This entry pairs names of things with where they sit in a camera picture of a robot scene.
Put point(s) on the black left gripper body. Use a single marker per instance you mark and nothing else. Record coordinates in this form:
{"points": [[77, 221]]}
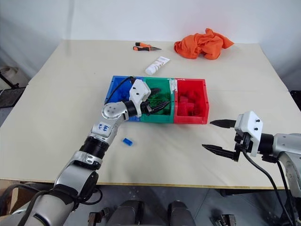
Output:
{"points": [[147, 108]]}

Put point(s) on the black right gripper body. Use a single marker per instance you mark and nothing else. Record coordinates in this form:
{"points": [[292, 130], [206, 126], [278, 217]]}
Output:
{"points": [[242, 142]]}

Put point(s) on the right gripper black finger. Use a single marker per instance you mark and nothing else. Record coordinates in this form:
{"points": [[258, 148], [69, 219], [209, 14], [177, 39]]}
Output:
{"points": [[224, 123], [221, 150]]}

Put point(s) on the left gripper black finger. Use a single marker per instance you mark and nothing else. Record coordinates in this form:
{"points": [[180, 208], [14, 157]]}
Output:
{"points": [[155, 91], [160, 107]]}

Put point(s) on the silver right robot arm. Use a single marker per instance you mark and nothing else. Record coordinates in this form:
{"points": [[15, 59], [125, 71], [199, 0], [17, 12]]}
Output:
{"points": [[284, 143]]}

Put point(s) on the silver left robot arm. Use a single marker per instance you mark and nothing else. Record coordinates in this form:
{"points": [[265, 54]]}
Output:
{"points": [[70, 174]]}

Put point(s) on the green toy brick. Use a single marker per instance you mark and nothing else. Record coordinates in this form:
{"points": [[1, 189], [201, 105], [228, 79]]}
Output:
{"points": [[162, 99]]}

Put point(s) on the green plastic bin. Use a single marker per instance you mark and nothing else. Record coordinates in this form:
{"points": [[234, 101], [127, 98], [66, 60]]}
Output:
{"points": [[160, 82]]}

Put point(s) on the white tape strip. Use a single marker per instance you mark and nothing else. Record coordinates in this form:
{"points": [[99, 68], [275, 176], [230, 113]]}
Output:
{"points": [[173, 86]]}

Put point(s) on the red toy brick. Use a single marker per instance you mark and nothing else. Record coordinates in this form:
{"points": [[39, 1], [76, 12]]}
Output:
{"points": [[183, 106], [188, 95]]}

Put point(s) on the white squeeze tube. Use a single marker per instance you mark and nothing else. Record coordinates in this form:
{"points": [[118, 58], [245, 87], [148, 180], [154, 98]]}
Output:
{"points": [[156, 66]]}

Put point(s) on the blue toy brick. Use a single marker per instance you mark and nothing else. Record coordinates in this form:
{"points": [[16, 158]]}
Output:
{"points": [[122, 95]]}

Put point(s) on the red plastic bin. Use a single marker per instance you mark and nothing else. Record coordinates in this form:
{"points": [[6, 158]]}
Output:
{"points": [[190, 118]]}

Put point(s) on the small flat blue brick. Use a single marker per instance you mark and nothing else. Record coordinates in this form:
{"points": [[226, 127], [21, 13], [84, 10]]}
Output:
{"points": [[128, 142]]}

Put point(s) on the blue plastic bin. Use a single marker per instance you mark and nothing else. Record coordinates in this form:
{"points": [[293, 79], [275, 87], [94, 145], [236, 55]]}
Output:
{"points": [[113, 88]]}

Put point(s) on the orange black pliers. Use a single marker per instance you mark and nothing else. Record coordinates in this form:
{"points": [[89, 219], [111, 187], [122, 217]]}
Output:
{"points": [[142, 48]]}

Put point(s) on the crumpled orange cloth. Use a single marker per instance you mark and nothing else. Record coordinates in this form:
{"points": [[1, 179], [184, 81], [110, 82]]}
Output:
{"points": [[202, 44]]}

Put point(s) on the black object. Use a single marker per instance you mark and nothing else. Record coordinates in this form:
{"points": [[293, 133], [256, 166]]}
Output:
{"points": [[296, 96]]}

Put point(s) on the dark grey rounded shape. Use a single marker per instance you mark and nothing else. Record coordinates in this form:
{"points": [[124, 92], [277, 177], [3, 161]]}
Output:
{"points": [[181, 213], [128, 213]]}

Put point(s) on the black floor mat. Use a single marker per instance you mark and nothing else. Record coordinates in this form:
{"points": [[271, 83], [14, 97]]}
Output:
{"points": [[11, 95]]}

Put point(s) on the white round object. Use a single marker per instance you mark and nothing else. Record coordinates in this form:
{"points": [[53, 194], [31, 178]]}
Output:
{"points": [[9, 70]]}

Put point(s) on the brown cardboard box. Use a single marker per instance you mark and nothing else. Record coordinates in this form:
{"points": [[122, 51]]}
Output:
{"points": [[20, 199]]}

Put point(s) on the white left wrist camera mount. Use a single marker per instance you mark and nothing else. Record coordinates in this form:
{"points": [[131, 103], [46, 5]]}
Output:
{"points": [[138, 93]]}

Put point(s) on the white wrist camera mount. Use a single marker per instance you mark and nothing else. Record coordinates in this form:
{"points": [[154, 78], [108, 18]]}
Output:
{"points": [[138, 93], [251, 124]]}

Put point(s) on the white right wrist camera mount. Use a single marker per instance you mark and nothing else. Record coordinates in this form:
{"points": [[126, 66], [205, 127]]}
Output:
{"points": [[251, 124]]}

